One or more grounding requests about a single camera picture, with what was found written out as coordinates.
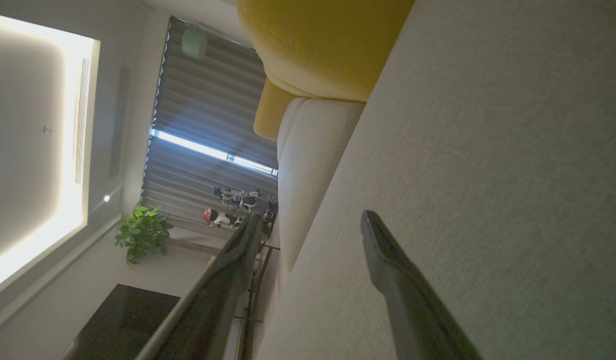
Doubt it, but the grey pleated curtain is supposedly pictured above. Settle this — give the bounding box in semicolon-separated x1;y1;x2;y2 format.
140;15;279;241

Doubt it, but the small yellow sofa backrest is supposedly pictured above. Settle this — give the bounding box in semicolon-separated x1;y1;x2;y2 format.
253;77;301;142

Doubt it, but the large yellow sofa backrest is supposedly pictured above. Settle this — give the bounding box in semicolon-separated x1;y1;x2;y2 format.
237;0;416;103

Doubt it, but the round white fixture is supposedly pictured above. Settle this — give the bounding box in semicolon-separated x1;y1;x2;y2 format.
181;27;208;61

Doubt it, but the medium grey sofa seat cushion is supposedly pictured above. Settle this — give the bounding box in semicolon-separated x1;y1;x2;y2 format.
277;97;366;271

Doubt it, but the green potted plant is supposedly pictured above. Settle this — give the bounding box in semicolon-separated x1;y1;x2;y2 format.
114;201;223;266

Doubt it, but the black flat television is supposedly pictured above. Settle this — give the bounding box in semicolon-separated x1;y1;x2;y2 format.
63;284;181;360

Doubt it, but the white linear air vent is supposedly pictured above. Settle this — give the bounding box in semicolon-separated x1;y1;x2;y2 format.
74;57;91;186

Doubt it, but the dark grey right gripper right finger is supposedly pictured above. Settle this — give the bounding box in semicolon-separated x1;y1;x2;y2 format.
360;210;483;360

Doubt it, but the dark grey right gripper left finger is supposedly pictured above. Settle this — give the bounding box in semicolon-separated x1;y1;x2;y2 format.
135;211;264;360

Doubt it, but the robot with santa hat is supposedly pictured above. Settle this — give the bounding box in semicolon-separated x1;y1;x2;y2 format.
204;207;248;232

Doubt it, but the white and black humanoid robot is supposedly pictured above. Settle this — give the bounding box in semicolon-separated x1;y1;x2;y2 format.
213;186;264;213

